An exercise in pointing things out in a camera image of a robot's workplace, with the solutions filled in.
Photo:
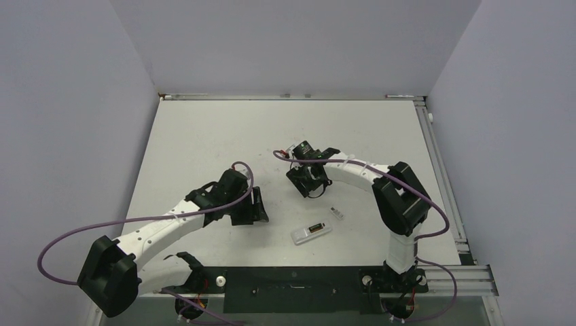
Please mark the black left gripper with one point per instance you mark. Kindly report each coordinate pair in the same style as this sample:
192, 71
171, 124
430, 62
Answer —
252, 213

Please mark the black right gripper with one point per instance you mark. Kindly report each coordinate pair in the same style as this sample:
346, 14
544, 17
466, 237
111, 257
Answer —
295, 174

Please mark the white remote control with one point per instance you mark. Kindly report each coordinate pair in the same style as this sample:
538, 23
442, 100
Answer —
308, 233

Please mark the green AAA battery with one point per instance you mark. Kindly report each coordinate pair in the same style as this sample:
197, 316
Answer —
319, 227

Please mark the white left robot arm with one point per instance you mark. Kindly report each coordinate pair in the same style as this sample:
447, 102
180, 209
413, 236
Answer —
117, 271

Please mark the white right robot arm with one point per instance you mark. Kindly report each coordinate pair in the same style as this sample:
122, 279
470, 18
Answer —
399, 195

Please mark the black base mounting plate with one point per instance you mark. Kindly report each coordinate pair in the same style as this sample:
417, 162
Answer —
364, 289

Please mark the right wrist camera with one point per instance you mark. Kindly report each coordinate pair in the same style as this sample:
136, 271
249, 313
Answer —
289, 152

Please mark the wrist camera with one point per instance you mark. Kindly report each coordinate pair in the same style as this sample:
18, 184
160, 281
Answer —
289, 152
242, 168

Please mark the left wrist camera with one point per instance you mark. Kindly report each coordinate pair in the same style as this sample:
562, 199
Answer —
242, 168

